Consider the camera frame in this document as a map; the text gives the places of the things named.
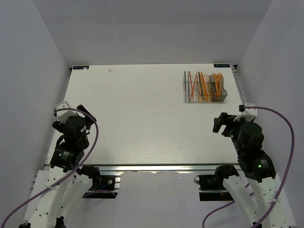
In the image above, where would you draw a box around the orange plastic spoon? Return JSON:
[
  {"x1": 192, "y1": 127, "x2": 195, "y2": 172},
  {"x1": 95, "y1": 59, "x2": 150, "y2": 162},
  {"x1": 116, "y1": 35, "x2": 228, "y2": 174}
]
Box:
[{"x1": 218, "y1": 73, "x2": 223, "y2": 96}]

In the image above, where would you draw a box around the red plastic fork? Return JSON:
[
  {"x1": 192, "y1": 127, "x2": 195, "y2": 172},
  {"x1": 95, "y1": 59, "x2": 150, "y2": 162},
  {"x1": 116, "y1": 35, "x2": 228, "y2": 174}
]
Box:
[{"x1": 204, "y1": 77, "x2": 212, "y2": 102}]

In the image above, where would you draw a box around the orange plastic fork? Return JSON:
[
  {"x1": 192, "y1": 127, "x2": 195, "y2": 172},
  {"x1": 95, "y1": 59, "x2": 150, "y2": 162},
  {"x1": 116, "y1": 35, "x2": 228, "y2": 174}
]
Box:
[{"x1": 212, "y1": 73, "x2": 219, "y2": 96}]

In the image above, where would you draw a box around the red chopstick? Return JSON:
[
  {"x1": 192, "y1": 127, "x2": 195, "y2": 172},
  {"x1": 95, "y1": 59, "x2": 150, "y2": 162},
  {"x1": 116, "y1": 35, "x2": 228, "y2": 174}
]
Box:
[{"x1": 190, "y1": 75, "x2": 198, "y2": 96}]

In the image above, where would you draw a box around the red plastic knife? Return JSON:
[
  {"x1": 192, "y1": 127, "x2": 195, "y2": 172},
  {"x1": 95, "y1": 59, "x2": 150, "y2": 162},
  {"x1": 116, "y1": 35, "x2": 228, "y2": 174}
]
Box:
[{"x1": 201, "y1": 73, "x2": 209, "y2": 102}]

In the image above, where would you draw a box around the dark blue chopstick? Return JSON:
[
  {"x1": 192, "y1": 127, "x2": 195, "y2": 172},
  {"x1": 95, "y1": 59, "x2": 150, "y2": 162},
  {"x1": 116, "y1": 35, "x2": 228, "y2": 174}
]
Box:
[{"x1": 184, "y1": 71, "x2": 189, "y2": 97}]

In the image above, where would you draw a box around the blue plastic knife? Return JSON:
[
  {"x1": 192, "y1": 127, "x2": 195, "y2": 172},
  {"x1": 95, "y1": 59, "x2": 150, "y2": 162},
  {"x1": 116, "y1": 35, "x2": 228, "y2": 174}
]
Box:
[{"x1": 198, "y1": 71, "x2": 204, "y2": 97}]

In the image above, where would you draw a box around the orange plastic knife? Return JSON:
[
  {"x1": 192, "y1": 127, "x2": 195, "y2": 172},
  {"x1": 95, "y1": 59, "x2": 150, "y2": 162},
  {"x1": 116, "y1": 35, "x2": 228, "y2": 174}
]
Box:
[{"x1": 200, "y1": 72, "x2": 206, "y2": 96}]

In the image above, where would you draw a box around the dark grey chopstick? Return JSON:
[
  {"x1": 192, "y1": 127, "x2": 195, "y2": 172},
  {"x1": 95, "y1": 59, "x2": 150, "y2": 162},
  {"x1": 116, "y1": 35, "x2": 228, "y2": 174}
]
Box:
[{"x1": 188, "y1": 71, "x2": 191, "y2": 96}]

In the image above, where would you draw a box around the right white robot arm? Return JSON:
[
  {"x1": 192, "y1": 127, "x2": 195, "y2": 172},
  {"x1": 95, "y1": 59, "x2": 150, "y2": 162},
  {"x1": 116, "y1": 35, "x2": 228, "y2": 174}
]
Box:
[{"x1": 213, "y1": 113, "x2": 288, "y2": 228}]

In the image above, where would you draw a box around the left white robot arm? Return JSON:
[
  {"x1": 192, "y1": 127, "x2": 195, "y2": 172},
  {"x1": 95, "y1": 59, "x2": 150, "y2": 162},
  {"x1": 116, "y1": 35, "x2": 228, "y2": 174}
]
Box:
[{"x1": 20, "y1": 101, "x2": 100, "y2": 228}]

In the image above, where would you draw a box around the grey plastic container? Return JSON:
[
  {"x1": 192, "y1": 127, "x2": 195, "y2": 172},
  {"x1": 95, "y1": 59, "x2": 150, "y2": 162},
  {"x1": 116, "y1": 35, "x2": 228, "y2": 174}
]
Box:
[{"x1": 209, "y1": 73, "x2": 228, "y2": 102}]

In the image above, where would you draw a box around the orange plastic container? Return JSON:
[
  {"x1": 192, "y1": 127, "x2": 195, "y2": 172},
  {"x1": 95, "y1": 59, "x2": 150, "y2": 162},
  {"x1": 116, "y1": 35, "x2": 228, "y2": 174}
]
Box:
[{"x1": 197, "y1": 74, "x2": 213, "y2": 102}]

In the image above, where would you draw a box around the clear plastic container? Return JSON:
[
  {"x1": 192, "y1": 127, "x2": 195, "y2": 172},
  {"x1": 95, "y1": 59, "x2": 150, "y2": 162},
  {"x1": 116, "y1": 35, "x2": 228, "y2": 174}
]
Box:
[{"x1": 183, "y1": 71, "x2": 200, "y2": 103}]

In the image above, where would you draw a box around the right blue table label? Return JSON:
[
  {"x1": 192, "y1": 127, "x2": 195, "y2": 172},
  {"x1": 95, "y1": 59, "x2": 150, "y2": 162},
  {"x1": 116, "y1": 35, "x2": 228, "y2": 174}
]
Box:
[{"x1": 213, "y1": 64, "x2": 230, "y2": 68}]

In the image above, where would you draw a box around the blue table label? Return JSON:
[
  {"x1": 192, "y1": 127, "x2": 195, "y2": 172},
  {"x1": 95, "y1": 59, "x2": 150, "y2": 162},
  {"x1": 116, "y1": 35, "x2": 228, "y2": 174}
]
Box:
[
  {"x1": 73, "y1": 66, "x2": 89, "y2": 70},
  {"x1": 213, "y1": 64, "x2": 230, "y2": 68}
]

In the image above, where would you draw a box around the left blue table label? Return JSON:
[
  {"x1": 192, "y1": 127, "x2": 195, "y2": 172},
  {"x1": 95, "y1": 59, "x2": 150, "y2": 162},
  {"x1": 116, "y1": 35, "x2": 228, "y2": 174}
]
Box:
[{"x1": 73, "y1": 66, "x2": 89, "y2": 70}]

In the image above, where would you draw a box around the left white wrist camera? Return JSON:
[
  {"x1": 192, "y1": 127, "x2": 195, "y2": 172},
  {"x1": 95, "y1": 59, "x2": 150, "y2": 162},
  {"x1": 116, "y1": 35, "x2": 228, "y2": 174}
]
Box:
[{"x1": 51, "y1": 101, "x2": 77, "y2": 124}]

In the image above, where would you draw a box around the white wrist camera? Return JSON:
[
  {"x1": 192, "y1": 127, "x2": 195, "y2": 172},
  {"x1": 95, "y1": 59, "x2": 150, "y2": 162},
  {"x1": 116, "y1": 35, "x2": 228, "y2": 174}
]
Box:
[
  {"x1": 234, "y1": 103, "x2": 257, "y2": 122},
  {"x1": 51, "y1": 101, "x2": 77, "y2": 124}
]

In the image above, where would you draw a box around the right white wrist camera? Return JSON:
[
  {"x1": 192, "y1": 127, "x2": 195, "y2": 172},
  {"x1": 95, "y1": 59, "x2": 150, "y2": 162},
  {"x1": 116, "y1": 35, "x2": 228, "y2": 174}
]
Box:
[{"x1": 234, "y1": 103, "x2": 257, "y2": 122}]

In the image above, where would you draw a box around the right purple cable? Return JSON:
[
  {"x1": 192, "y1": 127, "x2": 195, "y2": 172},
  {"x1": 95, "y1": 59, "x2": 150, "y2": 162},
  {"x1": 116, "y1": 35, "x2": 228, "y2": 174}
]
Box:
[{"x1": 202, "y1": 106, "x2": 295, "y2": 228}]

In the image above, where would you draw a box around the purple cable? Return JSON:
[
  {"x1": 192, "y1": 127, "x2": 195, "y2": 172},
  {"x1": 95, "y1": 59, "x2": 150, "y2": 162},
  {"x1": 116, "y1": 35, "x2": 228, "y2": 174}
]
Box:
[
  {"x1": 0, "y1": 108, "x2": 99, "y2": 228},
  {"x1": 202, "y1": 106, "x2": 295, "y2": 228}
]

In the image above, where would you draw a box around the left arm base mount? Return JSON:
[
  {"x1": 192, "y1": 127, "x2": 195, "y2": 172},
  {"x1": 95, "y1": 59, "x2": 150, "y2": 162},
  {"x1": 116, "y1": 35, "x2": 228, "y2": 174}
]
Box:
[{"x1": 76, "y1": 165, "x2": 117, "y2": 199}]

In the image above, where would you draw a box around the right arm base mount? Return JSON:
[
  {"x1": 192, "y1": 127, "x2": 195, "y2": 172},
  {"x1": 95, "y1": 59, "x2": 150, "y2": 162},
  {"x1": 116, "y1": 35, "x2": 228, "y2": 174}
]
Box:
[{"x1": 194, "y1": 164, "x2": 247, "y2": 201}]

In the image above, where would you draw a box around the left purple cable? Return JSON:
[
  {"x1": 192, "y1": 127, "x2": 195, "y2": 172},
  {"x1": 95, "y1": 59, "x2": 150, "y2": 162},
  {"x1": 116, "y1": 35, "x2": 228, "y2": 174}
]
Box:
[{"x1": 0, "y1": 108, "x2": 99, "y2": 228}]

